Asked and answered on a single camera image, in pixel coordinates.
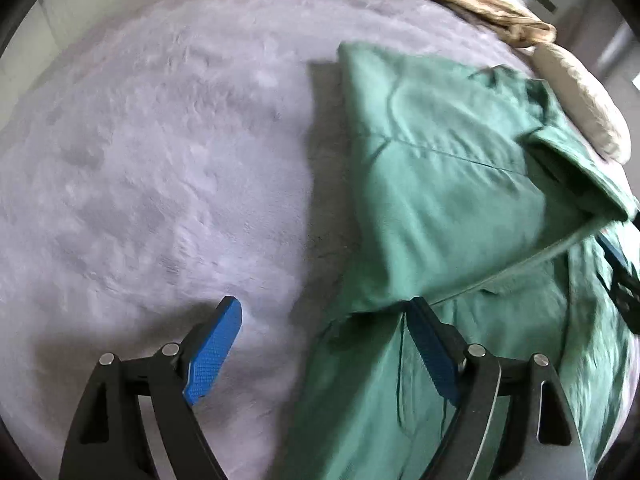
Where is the grey fuzzy blanket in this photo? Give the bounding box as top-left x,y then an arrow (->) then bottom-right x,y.
0,0 -> 640,480

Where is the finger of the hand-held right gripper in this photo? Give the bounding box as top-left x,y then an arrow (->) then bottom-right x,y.
596,232 -> 640,336

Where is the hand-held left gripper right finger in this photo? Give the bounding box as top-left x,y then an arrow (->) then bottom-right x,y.
407,296 -> 587,480

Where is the green jacket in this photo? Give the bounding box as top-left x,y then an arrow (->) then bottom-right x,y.
280,40 -> 640,480

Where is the cream knitted cloth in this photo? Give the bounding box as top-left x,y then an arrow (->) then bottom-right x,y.
530,42 -> 632,164

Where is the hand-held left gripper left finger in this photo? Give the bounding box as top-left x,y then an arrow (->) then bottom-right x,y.
59,296 -> 244,480

